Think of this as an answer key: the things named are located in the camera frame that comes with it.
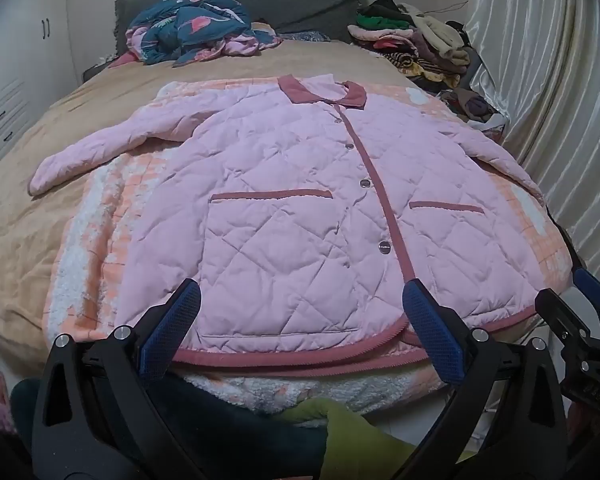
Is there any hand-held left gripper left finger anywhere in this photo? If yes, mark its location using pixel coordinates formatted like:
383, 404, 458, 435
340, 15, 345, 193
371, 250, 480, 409
32, 277, 202, 480

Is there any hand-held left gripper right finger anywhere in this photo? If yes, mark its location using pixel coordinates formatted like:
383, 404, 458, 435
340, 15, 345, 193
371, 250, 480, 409
395, 278, 569, 480

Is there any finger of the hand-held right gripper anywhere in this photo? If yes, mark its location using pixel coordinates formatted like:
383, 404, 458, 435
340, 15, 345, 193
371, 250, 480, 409
571, 266, 600, 331
535, 287, 600, 377

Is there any pink quilted jacket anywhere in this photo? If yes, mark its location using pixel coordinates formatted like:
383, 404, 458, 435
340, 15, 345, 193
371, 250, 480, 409
28, 74, 548, 368

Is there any bag of clothes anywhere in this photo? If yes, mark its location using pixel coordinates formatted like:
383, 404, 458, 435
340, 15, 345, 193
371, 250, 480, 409
440, 87, 507, 132

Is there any pile of folded clothes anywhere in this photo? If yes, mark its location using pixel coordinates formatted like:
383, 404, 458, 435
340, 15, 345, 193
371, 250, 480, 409
347, 0, 481, 93

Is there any orange checked fleece blanket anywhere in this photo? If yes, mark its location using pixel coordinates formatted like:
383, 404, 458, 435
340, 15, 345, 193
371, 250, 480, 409
42, 77, 581, 411

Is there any olive green cloth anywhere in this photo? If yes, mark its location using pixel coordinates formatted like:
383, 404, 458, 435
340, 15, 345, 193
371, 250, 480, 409
280, 399, 473, 480

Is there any cream satin curtain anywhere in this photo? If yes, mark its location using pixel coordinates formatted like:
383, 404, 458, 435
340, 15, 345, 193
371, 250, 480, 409
464, 0, 600, 293

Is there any white wardrobe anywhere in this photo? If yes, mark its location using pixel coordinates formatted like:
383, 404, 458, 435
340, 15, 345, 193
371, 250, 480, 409
0, 0, 77, 183

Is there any blue floral quilt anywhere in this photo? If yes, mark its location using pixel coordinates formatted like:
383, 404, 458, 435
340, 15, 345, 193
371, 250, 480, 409
125, 0, 283, 67

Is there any blue patterned cloth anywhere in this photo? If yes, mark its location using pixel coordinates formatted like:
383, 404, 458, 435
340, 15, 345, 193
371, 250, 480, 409
279, 30, 332, 44

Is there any grey headboard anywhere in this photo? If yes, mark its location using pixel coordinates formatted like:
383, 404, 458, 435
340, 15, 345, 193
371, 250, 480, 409
114, 0, 365, 56

